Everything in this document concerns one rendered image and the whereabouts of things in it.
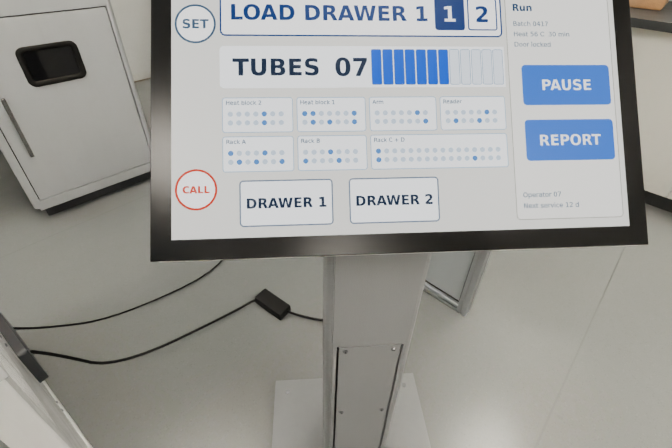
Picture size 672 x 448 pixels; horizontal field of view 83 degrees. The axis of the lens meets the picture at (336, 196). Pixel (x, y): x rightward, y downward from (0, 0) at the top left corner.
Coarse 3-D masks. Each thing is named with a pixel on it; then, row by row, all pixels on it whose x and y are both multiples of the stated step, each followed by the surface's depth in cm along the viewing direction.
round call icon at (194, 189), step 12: (180, 168) 38; (192, 168) 38; (204, 168) 38; (216, 168) 38; (180, 180) 37; (192, 180) 38; (204, 180) 38; (216, 180) 38; (180, 192) 37; (192, 192) 37; (204, 192) 38; (216, 192) 38; (180, 204) 37; (192, 204) 37; (204, 204) 37; (216, 204) 38
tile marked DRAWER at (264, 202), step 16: (240, 192) 38; (256, 192) 38; (272, 192) 38; (288, 192) 38; (304, 192) 38; (320, 192) 38; (240, 208) 38; (256, 208) 38; (272, 208) 38; (288, 208) 38; (304, 208) 38; (320, 208) 38; (240, 224) 38; (256, 224) 38; (272, 224) 38; (288, 224) 38; (304, 224) 38; (320, 224) 38
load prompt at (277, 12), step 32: (224, 0) 39; (256, 0) 39; (288, 0) 39; (320, 0) 40; (352, 0) 40; (384, 0) 40; (416, 0) 40; (448, 0) 41; (480, 0) 41; (224, 32) 39; (256, 32) 39; (288, 32) 39; (320, 32) 39; (352, 32) 40; (384, 32) 40; (416, 32) 40; (448, 32) 40; (480, 32) 41
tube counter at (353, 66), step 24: (336, 48) 39; (360, 48) 40; (384, 48) 40; (408, 48) 40; (432, 48) 40; (456, 48) 40; (480, 48) 40; (336, 72) 39; (360, 72) 39; (384, 72) 40; (408, 72) 40; (432, 72) 40; (456, 72) 40; (480, 72) 40; (504, 72) 41
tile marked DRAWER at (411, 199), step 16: (416, 176) 39; (432, 176) 39; (352, 192) 39; (368, 192) 39; (384, 192) 39; (400, 192) 39; (416, 192) 39; (432, 192) 39; (352, 208) 38; (368, 208) 39; (384, 208) 39; (400, 208) 39; (416, 208) 39; (432, 208) 39; (352, 224) 38
